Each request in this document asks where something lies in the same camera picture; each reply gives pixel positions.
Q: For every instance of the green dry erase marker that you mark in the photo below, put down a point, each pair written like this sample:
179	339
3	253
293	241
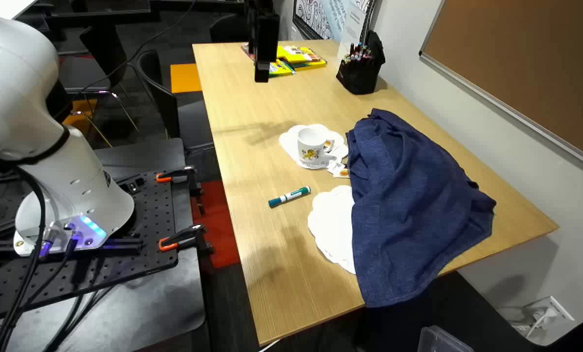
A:
291	196

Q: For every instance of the white printed ceramic cup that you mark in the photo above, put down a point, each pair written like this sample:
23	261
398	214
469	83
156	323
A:
312	145

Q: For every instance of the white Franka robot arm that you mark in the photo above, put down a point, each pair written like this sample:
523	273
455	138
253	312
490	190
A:
25	110

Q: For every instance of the white paper doily mat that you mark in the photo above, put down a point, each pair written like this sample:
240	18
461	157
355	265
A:
332	226
289	145

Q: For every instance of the orange black tea sachet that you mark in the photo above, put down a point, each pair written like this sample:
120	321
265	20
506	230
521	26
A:
340	169

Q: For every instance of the green yellow crayon box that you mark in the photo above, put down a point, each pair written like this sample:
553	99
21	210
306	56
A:
281	67

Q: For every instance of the blue denim cloth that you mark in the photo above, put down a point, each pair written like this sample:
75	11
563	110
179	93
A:
410	202

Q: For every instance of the black pen holder pouch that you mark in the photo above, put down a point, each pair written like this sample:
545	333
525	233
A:
361	69

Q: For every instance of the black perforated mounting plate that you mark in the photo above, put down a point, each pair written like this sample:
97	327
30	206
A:
148	222

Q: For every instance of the black office chair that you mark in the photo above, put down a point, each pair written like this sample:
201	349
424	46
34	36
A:
162	91

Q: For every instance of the clear plastic storage box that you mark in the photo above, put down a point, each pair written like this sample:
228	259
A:
443	341

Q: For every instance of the brown cork notice board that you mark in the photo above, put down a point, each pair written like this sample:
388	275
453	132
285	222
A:
527	59

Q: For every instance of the black camera stand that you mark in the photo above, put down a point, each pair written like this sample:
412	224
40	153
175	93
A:
263	40

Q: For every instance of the white wall whiteboard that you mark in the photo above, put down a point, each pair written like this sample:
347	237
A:
332	18

